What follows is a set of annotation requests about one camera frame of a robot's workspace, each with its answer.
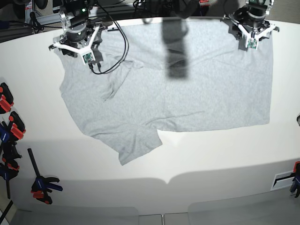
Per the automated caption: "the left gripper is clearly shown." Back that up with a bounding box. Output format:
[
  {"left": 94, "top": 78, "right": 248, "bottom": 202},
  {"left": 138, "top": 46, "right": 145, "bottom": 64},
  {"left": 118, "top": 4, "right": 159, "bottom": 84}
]
[{"left": 222, "top": 7, "right": 272, "bottom": 50}]

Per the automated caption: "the upper red black clamp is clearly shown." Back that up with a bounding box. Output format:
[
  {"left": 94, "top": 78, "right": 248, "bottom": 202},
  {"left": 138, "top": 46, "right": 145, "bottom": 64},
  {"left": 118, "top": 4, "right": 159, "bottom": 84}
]
[{"left": 0, "top": 82, "right": 14, "bottom": 114}]

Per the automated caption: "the black blue bar clamp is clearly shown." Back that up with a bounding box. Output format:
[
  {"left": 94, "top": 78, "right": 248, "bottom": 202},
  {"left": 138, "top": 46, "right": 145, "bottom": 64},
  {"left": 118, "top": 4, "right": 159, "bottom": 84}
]
[{"left": 27, "top": 148, "right": 63, "bottom": 205}]

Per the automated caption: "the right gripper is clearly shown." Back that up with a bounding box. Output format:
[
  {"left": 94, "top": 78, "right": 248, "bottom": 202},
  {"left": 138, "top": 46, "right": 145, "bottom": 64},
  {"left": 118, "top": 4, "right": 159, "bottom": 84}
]
[{"left": 60, "top": 22, "right": 104, "bottom": 59}]

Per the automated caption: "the black camera cable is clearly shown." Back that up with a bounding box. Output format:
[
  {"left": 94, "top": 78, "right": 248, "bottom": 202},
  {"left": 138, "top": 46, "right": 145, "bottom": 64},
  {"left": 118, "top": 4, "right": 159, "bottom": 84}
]
[{"left": 88, "top": 4, "right": 129, "bottom": 75}]

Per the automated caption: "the blue black clamp left edge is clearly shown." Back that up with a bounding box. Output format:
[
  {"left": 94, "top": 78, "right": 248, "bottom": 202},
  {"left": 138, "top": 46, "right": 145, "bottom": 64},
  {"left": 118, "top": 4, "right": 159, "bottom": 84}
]
[{"left": 0, "top": 122, "right": 22, "bottom": 199}]

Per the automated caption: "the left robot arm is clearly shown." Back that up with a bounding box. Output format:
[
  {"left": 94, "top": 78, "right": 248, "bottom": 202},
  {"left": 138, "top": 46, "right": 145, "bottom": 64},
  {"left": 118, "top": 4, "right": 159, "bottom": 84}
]
[{"left": 222, "top": 0, "right": 279, "bottom": 51}]

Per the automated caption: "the red black clamp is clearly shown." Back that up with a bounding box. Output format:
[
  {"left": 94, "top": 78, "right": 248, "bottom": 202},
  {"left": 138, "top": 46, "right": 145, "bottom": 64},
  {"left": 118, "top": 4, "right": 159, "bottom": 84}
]
[
  {"left": 0, "top": 82, "right": 14, "bottom": 114},
  {"left": 8, "top": 111, "right": 26, "bottom": 141}
]

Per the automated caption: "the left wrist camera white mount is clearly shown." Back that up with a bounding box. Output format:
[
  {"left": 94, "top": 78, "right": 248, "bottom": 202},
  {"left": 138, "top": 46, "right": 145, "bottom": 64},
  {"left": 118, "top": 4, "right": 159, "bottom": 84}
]
[{"left": 221, "top": 17, "right": 279, "bottom": 51}]

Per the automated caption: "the right edge blue red clamp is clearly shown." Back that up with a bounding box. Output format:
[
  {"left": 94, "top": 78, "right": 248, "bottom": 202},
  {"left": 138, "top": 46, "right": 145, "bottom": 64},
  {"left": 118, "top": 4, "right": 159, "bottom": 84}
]
[{"left": 290, "top": 161, "right": 300, "bottom": 198}]

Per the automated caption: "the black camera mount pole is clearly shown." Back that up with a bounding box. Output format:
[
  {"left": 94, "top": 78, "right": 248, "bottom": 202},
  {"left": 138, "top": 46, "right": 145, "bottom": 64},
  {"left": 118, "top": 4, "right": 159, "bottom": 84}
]
[{"left": 172, "top": 0, "right": 200, "bottom": 19}]

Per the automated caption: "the grey T-shirt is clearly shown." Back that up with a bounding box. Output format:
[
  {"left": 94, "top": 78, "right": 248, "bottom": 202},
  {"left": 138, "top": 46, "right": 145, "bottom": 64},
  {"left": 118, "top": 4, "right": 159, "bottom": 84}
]
[{"left": 55, "top": 20, "right": 273, "bottom": 165}]

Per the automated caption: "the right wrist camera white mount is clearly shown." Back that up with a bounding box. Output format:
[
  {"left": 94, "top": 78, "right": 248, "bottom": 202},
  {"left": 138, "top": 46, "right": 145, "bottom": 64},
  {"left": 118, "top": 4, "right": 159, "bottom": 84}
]
[{"left": 48, "top": 25, "right": 108, "bottom": 65}]

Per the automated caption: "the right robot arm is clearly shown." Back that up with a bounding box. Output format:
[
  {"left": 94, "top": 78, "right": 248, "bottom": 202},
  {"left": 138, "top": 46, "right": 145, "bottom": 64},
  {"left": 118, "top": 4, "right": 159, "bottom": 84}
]
[{"left": 55, "top": 0, "right": 107, "bottom": 64}]

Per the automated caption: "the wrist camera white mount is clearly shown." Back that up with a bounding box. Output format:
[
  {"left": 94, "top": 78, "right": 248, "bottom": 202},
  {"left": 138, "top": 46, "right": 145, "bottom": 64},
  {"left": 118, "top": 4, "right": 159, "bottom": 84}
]
[
  {"left": 48, "top": 25, "right": 108, "bottom": 65},
  {"left": 221, "top": 17, "right": 279, "bottom": 51}
]

